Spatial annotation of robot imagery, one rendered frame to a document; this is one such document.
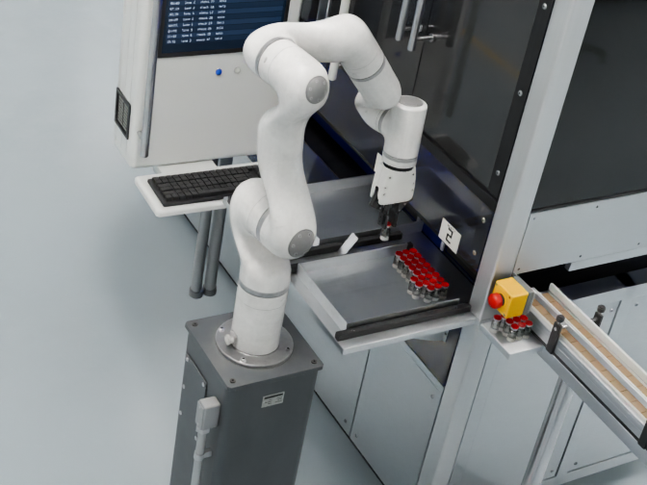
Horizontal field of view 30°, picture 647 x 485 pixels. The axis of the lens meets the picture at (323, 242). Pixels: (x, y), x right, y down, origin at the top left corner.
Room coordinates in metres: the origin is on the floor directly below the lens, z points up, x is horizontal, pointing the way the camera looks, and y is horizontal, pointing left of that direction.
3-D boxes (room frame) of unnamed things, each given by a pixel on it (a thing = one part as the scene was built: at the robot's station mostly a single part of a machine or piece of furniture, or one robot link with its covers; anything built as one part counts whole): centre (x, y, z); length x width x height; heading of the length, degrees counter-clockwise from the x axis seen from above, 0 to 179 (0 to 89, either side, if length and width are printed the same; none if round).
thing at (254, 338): (2.28, 0.12, 0.95); 0.19 x 0.19 x 0.18
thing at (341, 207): (2.90, -0.05, 0.90); 0.34 x 0.26 x 0.04; 125
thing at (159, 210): (3.09, 0.37, 0.79); 0.45 x 0.28 x 0.03; 123
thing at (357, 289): (2.56, -0.16, 0.90); 0.34 x 0.26 x 0.04; 125
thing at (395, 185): (2.52, -0.14, 1.25); 0.10 x 0.08 x 0.11; 126
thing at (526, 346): (2.50, -0.53, 0.87); 0.14 x 0.13 x 0.02; 125
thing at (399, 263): (2.63, -0.25, 0.90); 0.18 x 0.02 x 0.05; 35
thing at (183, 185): (3.04, 0.34, 0.82); 0.40 x 0.14 x 0.02; 123
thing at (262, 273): (2.31, 0.14, 1.16); 0.19 x 0.12 x 0.24; 44
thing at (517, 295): (2.49, -0.49, 0.99); 0.08 x 0.07 x 0.07; 125
